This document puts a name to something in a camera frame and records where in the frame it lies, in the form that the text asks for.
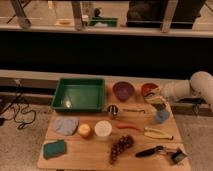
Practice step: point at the blue plastic cup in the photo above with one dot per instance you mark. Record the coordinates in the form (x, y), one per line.
(161, 116)

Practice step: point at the green object in background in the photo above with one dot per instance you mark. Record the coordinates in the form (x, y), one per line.
(98, 19)

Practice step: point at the green plastic tray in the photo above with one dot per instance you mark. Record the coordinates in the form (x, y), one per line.
(79, 95)

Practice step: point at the purple bowl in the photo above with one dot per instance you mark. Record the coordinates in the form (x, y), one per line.
(123, 90)

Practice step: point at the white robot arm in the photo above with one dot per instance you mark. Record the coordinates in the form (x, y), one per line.
(200, 84)

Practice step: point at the green sponge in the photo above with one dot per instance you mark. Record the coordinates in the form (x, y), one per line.
(53, 149)

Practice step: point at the small metal cup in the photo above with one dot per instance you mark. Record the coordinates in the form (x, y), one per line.
(112, 111)

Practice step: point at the light blue cloth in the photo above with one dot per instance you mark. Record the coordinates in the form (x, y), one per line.
(66, 126)

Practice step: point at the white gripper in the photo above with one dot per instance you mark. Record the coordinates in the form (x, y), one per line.
(156, 100)

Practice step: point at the purple grape bunch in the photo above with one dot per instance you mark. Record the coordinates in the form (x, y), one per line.
(122, 144)

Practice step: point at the orange bowl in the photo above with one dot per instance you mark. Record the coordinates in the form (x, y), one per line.
(148, 88)

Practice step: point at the black handled peeler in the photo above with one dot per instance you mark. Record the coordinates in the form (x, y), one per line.
(149, 152)

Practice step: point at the white plastic cup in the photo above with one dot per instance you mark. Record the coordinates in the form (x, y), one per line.
(103, 129)

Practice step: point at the thin metal tool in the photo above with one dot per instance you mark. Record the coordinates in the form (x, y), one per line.
(134, 110)

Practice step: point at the wooden board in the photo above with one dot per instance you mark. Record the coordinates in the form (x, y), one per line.
(93, 153)

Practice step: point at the yellow apple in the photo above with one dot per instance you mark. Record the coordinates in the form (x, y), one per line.
(84, 130)

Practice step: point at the orange carrot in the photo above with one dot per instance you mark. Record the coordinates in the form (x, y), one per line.
(127, 126)

